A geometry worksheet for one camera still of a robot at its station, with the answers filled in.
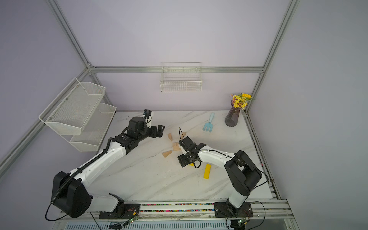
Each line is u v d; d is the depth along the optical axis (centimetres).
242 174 46
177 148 98
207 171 87
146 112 67
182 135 109
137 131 61
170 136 104
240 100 93
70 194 40
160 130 74
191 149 68
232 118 107
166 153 95
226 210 65
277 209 76
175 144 98
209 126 111
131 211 73
